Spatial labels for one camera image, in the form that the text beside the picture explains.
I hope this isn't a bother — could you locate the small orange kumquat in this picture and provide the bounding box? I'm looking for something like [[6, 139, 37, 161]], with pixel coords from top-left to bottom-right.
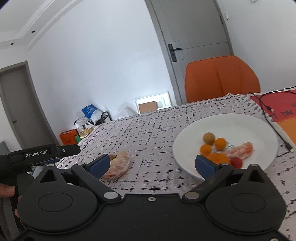
[[200, 144, 212, 157]]

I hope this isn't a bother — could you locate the red lychee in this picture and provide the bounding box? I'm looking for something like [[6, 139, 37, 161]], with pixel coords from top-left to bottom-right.
[[230, 157, 243, 169]]

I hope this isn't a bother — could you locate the black metal rack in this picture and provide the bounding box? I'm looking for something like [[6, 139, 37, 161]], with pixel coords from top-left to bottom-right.
[[74, 111, 113, 132]]

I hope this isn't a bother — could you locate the medium orange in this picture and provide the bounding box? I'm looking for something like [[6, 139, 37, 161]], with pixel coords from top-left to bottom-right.
[[214, 138, 227, 151]]

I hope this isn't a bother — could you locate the white framed board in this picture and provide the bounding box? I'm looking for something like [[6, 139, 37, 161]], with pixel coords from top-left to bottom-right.
[[135, 92, 172, 114]]

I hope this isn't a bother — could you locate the black door handle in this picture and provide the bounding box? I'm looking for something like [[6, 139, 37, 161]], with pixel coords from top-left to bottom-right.
[[168, 44, 182, 62]]

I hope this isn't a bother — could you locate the black cable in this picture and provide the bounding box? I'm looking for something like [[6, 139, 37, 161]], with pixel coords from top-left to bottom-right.
[[248, 89, 296, 153]]

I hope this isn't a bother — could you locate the red orange table mat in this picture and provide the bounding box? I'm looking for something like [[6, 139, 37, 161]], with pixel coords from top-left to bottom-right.
[[249, 86, 295, 152]]

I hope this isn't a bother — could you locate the orange chair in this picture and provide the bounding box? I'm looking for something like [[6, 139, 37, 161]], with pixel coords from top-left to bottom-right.
[[185, 56, 260, 103]]

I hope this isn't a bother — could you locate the blue white plastic bag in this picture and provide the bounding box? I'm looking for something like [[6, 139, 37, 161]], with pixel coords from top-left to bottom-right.
[[82, 104, 102, 123]]

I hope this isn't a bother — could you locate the orange box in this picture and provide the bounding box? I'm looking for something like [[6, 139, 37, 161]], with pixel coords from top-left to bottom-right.
[[59, 129, 78, 146]]

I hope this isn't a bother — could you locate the green bag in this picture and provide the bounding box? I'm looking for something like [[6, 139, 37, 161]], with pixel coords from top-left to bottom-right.
[[75, 135, 81, 143]]

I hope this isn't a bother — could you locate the grey door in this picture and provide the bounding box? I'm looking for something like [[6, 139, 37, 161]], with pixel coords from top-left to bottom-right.
[[1, 61, 59, 149], [145, 0, 233, 105]]

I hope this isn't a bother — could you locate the large orange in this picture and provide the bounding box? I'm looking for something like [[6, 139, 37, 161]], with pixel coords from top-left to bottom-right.
[[207, 153, 231, 165]]

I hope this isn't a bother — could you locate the person's left hand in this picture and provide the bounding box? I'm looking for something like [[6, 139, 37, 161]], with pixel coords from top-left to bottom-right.
[[1, 183, 16, 232]]

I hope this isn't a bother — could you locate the white ceramic bowl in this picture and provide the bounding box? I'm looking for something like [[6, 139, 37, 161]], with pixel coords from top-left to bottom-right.
[[173, 113, 278, 180]]

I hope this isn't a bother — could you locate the white patterned tablecloth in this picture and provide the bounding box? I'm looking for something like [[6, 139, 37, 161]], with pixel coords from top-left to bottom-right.
[[55, 92, 296, 239]]

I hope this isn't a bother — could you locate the brown cardboard piece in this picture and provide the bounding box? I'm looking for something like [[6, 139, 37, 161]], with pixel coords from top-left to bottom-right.
[[138, 101, 158, 113]]

